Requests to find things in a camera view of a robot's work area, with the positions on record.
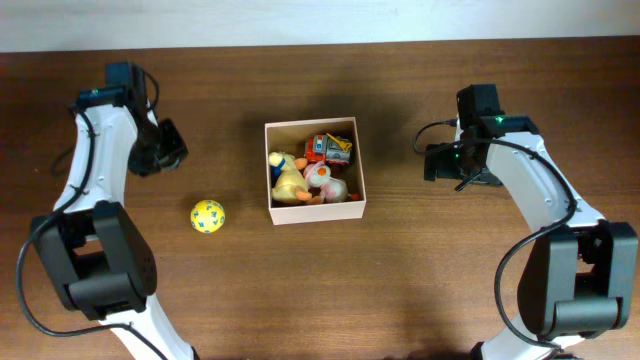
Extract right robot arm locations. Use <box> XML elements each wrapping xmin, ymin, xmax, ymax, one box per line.
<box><xmin>420</xmin><ymin>84</ymin><xmax>639</xmax><ymax>360</ymax></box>

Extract pink hat rubber duck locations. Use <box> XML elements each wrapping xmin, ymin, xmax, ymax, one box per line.
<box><xmin>303</xmin><ymin>161</ymin><xmax>361</xmax><ymax>205</ymax></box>

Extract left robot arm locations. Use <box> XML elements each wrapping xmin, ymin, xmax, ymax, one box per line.
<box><xmin>16</xmin><ymin>62</ymin><xmax>198</xmax><ymax>359</ymax></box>

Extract yellow plush duck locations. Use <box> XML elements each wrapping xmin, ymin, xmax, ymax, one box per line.
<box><xmin>268</xmin><ymin>152</ymin><xmax>323</xmax><ymax>205</ymax></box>

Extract red grey toy truck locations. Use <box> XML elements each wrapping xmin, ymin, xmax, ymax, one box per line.
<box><xmin>305</xmin><ymin>133</ymin><xmax>353</xmax><ymax>166</ymax></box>

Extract yellow ball blue letters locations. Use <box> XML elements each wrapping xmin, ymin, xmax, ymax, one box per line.
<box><xmin>190</xmin><ymin>200</ymin><xmax>226</xmax><ymax>234</ymax></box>

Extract white cardboard box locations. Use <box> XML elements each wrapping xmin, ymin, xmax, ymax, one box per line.
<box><xmin>265</xmin><ymin>117</ymin><xmax>366</xmax><ymax>225</ymax></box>

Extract right black cable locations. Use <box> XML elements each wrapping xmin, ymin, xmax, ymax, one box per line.
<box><xmin>412</xmin><ymin>119</ymin><xmax>579</xmax><ymax>350</ymax></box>

